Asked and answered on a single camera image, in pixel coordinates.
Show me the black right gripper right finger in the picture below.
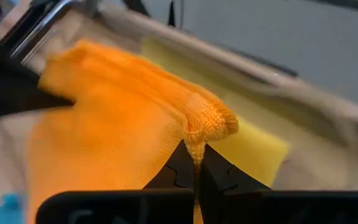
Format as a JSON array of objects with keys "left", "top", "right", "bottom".
[{"left": 199, "top": 144, "right": 358, "bottom": 224}]

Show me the yellow microfiber towel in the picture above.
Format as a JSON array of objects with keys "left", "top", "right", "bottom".
[{"left": 141, "top": 37, "right": 290, "bottom": 187}]

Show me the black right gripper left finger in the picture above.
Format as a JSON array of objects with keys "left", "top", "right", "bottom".
[{"left": 35, "top": 139, "right": 195, "bottom": 224}]

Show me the orange microfiber towel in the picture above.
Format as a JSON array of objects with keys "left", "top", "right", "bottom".
[{"left": 26, "top": 39, "right": 239, "bottom": 224}]

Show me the blue microfiber towel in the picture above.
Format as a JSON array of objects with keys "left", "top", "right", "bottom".
[{"left": 0, "top": 192, "right": 24, "bottom": 224}]

